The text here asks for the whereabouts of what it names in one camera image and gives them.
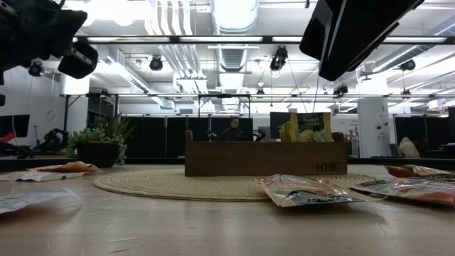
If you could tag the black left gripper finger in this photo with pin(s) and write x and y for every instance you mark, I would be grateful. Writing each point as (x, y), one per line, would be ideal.
(47, 44)
(53, 19)

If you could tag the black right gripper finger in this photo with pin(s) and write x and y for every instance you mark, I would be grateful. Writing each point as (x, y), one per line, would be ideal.
(321, 32)
(366, 32)

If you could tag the dark wooden tea box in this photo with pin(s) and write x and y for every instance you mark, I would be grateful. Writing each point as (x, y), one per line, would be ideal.
(256, 160)

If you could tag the black background robot arm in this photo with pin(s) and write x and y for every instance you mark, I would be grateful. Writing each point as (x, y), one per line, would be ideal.
(53, 140)

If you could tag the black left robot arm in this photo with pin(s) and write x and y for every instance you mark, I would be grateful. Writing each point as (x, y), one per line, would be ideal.
(1, 100)

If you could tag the orange and white tea packet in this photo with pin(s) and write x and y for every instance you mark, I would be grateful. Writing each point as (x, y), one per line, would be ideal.
(28, 201)
(71, 168)
(35, 176)

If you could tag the plain golden orange tea packet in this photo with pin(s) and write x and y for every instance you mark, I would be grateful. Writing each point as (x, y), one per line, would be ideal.
(416, 171)

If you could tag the orange mango tea packet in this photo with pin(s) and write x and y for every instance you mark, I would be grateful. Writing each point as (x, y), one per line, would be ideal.
(412, 193)
(313, 192)
(439, 180)

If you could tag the black ceiling spot lamp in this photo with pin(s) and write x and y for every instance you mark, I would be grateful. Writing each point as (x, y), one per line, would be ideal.
(407, 65)
(279, 58)
(156, 63)
(35, 69)

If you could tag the white pillar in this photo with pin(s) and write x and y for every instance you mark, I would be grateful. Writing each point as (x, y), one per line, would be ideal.
(373, 128)

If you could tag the potted green succulent plant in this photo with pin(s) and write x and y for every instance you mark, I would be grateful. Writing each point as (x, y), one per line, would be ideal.
(99, 149)

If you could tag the black partition panel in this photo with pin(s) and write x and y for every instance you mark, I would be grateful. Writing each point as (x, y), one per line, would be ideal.
(433, 135)
(153, 138)

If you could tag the person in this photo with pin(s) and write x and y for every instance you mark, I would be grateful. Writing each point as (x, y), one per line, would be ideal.
(409, 149)
(234, 133)

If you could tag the round woven beige placemat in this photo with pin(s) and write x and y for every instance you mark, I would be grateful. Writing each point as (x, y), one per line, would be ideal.
(160, 185)

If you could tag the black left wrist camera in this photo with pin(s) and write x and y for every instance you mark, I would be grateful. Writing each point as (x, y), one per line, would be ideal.
(79, 59)

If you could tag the dark wall monitor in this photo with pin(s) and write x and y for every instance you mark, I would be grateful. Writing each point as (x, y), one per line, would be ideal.
(14, 125)

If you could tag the silver ceiling air duct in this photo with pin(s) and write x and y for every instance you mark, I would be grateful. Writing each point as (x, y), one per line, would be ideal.
(234, 17)

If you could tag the black aluminium rig frame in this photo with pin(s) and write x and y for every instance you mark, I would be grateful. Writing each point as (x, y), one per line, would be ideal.
(227, 39)

